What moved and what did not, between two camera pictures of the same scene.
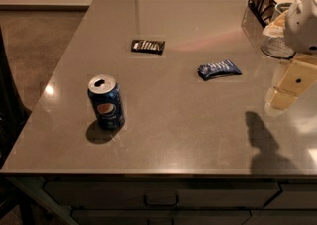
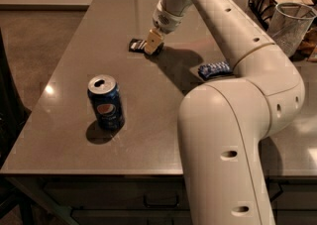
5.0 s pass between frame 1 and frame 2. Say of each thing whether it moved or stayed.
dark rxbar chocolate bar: stayed
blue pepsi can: stayed
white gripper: moved
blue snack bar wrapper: stayed
